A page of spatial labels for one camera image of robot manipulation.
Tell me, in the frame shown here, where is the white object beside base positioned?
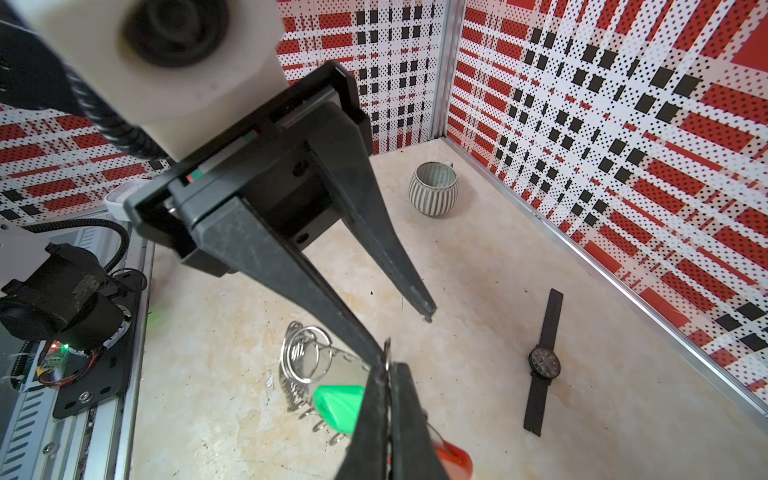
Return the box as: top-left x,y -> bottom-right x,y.
103,179 -> 149,222

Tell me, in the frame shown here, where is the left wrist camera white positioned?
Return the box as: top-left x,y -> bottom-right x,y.
1,1 -> 287,160

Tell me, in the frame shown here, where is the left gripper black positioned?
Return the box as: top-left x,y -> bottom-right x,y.
125,61 -> 437,365

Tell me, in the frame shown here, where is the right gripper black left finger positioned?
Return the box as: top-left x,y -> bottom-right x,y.
335,364 -> 389,480

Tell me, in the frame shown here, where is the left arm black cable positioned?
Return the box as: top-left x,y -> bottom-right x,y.
20,59 -> 169,271

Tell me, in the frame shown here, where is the green key tag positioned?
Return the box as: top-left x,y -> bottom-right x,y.
313,385 -> 365,435

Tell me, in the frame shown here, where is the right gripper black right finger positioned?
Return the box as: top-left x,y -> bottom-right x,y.
390,362 -> 449,480

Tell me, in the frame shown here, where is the grey ribbed ceramic cup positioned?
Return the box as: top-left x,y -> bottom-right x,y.
408,162 -> 458,217

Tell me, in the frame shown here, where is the black wrist watch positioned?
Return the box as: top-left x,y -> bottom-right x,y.
523,289 -> 564,436

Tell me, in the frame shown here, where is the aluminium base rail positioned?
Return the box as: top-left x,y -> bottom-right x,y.
1,221 -> 154,479

